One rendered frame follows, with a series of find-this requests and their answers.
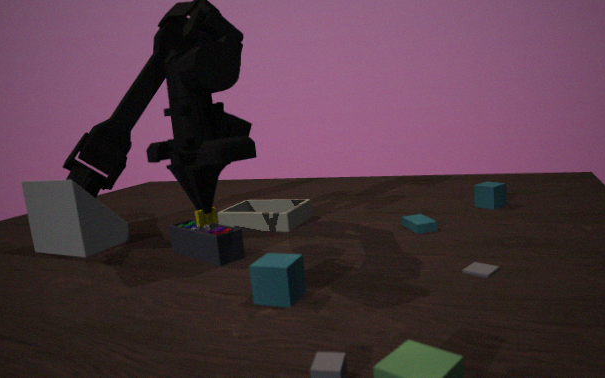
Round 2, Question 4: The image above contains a green cube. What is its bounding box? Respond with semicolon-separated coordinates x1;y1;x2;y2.
373;339;464;378

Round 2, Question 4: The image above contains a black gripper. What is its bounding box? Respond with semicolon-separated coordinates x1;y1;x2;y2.
147;96;256;214

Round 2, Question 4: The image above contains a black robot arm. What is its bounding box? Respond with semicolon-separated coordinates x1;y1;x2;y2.
63;0;252;199

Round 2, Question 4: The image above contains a white fuse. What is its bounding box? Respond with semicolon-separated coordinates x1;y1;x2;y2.
191;225;211;232

